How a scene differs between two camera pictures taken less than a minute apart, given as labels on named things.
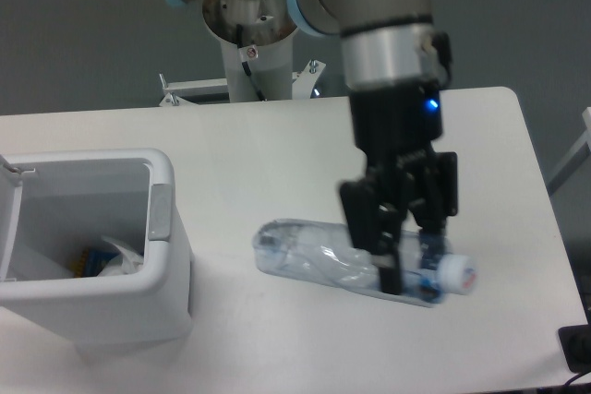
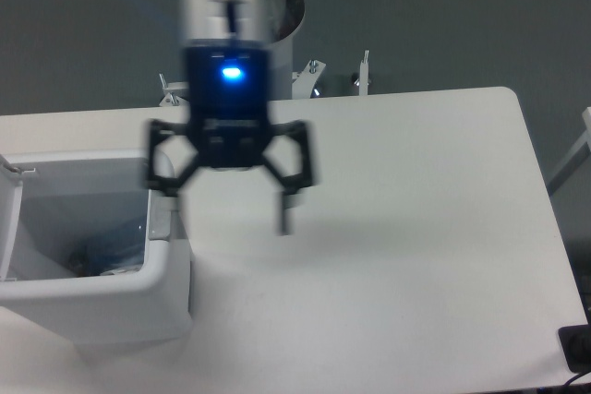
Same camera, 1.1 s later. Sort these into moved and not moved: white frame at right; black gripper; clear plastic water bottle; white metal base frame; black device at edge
Moved: clear plastic water bottle; black gripper
Not moved: white frame at right; white metal base frame; black device at edge
